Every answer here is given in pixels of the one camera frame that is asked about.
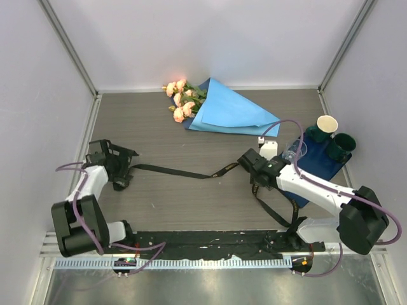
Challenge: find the aluminium frame rail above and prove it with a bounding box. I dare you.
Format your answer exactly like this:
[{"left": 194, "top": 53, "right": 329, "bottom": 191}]
[{"left": 39, "top": 227, "right": 389, "bottom": 257}]

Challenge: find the large blue wrapping paper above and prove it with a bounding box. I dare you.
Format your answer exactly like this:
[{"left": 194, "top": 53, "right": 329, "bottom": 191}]
[{"left": 182, "top": 78, "right": 279, "bottom": 137}]

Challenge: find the clear plastic cup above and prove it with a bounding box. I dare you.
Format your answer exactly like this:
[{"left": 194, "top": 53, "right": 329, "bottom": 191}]
[{"left": 282, "top": 139, "right": 308, "bottom": 161}]

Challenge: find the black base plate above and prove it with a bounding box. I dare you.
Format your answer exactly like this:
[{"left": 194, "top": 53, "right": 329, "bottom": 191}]
[{"left": 119, "top": 230, "right": 326, "bottom": 253}]

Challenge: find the beige paper cup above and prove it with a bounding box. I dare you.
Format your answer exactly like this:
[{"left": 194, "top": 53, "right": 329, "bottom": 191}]
[{"left": 316, "top": 115, "right": 338, "bottom": 135}]

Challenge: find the dark green mug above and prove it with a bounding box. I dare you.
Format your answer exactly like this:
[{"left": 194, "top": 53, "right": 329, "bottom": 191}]
[
  {"left": 326, "top": 133, "right": 357, "bottom": 163},
  {"left": 305, "top": 125, "right": 333, "bottom": 143}
]

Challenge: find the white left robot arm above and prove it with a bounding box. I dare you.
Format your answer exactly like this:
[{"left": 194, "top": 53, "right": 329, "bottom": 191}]
[{"left": 51, "top": 139, "right": 138, "bottom": 257}]

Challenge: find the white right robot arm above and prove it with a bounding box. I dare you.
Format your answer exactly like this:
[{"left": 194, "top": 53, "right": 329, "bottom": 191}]
[{"left": 238, "top": 149, "right": 389, "bottom": 255}]

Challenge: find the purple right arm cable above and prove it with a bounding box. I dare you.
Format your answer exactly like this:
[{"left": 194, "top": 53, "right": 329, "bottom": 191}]
[{"left": 262, "top": 119, "right": 402, "bottom": 279}]

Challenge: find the black printed ribbon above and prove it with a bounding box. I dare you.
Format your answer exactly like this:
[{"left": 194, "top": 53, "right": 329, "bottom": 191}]
[{"left": 131, "top": 162, "right": 307, "bottom": 233}]

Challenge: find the slotted cable duct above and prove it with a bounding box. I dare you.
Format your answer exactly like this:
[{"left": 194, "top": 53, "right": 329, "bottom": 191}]
[{"left": 54, "top": 256, "right": 292, "bottom": 270}]

